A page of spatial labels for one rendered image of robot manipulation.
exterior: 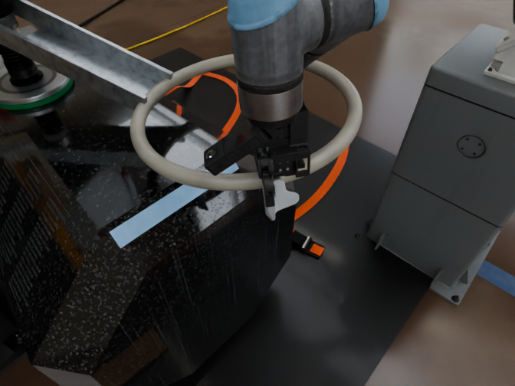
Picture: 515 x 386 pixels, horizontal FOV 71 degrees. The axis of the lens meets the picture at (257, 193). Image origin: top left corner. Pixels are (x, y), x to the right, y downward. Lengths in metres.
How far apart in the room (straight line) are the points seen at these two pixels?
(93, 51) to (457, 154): 1.08
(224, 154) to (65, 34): 0.64
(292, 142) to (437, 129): 0.78
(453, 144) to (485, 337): 0.77
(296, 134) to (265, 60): 0.14
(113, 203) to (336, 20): 0.53
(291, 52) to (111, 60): 0.64
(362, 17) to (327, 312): 1.18
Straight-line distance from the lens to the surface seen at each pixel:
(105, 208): 0.78
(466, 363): 1.62
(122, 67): 1.00
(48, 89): 1.14
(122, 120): 0.99
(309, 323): 1.49
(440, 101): 1.24
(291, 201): 0.62
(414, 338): 1.58
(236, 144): 0.55
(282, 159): 0.56
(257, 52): 0.45
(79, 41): 1.06
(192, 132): 0.90
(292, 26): 0.45
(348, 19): 0.51
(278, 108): 0.49
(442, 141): 1.30
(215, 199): 0.81
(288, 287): 1.54
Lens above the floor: 1.37
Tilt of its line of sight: 48 degrees down
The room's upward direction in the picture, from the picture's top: straight up
